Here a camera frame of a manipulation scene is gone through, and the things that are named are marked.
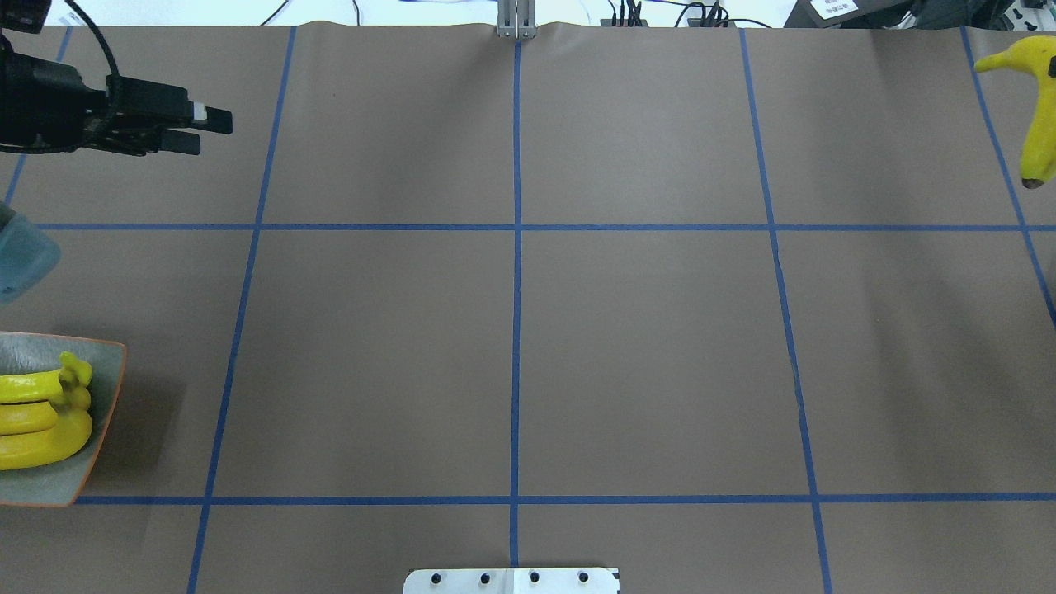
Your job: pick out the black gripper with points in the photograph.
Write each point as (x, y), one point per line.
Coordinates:
(41, 111)

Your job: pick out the bright yellow banana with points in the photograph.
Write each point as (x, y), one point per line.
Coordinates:
(67, 385)

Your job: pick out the large yellow banana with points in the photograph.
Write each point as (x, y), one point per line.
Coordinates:
(67, 437)

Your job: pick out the grey square plate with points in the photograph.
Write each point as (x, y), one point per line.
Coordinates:
(59, 484)

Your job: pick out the black usb hub upper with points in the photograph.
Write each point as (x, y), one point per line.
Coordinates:
(625, 15)

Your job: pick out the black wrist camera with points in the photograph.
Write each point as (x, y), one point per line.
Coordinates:
(27, 16)

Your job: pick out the aluminium frame post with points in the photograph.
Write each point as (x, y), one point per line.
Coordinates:
(516, 19)

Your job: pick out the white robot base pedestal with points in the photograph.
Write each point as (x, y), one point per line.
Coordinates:
(513, 580)

